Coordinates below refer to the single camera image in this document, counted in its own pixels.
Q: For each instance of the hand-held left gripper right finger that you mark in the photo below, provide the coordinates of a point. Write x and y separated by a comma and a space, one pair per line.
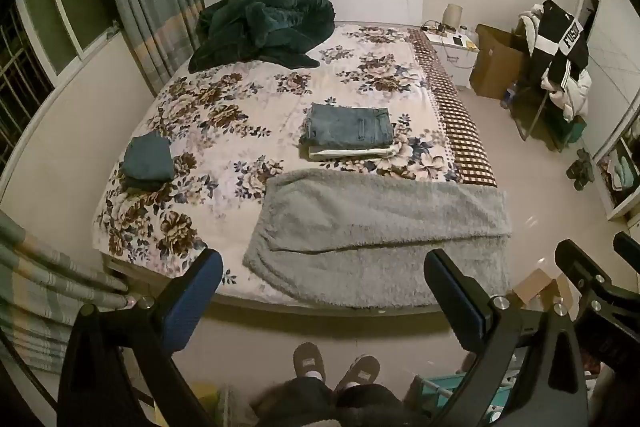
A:
452, 302

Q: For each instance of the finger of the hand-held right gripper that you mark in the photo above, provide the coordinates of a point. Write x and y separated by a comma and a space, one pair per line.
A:
627, 246
580, 267

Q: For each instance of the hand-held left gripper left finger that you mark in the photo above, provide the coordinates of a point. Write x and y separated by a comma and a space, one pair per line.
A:
192, 302

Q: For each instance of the grey fluffy pants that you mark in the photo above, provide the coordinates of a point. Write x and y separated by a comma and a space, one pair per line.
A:
360, 227

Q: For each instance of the small cardboard box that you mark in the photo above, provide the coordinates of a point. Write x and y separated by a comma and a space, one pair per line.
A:
537, 287

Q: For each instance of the green slippers pair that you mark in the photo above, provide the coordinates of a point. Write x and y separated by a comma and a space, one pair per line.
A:
580, 169

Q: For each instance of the teal basket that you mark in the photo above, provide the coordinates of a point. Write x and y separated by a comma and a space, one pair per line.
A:
435, 394

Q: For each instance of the person's right slipper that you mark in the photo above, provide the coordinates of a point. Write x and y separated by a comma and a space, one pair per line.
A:
357, 372

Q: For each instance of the person's slipper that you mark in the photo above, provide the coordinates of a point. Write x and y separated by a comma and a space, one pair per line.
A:
309, 359
357, 372

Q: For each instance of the green bin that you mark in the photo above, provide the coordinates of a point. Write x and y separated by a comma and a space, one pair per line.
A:
575, 129

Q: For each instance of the person's left slipper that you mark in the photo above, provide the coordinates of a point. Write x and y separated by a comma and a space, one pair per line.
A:
309, 359

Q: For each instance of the folded teal cloth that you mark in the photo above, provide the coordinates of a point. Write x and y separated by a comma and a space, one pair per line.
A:
147, 159

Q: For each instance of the white puffy jacket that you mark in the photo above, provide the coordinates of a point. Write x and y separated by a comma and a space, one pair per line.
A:
572, 99

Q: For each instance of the chair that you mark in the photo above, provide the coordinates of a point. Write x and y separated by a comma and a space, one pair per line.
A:
537, 114

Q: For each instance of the person's legs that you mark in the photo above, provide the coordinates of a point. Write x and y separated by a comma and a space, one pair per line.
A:
320, 404

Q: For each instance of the folded white garment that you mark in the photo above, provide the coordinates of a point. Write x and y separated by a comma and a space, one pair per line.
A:
350, 153

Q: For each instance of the plastic water bottle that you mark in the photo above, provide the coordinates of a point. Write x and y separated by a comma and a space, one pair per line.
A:
510, 97

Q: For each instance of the white wardrobe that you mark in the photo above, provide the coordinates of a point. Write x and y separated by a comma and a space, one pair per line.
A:
612, 47

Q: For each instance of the bed with floral sheet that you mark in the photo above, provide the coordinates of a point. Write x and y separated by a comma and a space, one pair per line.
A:
240, 107

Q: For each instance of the folded blue jeans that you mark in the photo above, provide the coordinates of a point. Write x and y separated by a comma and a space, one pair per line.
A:
345, 124

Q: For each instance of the black and white jacket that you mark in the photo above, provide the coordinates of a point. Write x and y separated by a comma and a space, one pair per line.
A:
560, 42

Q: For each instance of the large cardboard box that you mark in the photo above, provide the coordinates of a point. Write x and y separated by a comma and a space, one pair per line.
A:
497, 62

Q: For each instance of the white nightstand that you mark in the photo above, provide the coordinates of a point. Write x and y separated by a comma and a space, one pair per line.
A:
457, 59

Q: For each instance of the black phone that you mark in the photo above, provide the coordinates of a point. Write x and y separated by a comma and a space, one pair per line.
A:
457, 40

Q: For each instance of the beige table lamp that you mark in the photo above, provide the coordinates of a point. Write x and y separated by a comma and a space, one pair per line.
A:
452, 17

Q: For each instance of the dark green blanket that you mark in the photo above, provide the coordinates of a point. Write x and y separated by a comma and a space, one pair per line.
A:
260, 27

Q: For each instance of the window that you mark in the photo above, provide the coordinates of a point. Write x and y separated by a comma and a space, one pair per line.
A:
65, 7

